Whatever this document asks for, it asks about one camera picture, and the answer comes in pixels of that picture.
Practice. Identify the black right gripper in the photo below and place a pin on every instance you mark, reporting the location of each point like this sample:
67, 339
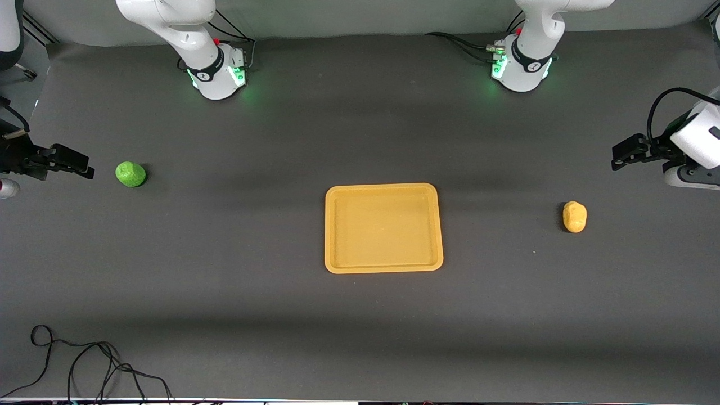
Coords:
16, 155

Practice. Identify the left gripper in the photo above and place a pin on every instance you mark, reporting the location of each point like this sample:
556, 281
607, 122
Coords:
660, 151

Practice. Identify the green apple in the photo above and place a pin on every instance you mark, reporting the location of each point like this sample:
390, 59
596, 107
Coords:
130, 174

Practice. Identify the yellow potato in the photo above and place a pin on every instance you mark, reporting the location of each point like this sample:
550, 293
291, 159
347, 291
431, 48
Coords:
574, 216

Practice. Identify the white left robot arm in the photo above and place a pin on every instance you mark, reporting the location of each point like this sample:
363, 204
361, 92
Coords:
531, 39

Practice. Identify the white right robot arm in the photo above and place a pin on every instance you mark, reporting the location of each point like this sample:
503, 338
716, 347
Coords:
197, 39

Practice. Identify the yellow plastic tray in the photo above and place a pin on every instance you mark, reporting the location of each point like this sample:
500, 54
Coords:
383, 228

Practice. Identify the thin metal rod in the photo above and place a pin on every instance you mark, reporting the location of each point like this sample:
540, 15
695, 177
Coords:
25, 70

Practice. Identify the aluminium frame rail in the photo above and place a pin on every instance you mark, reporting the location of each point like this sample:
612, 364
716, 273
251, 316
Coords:
39, 28

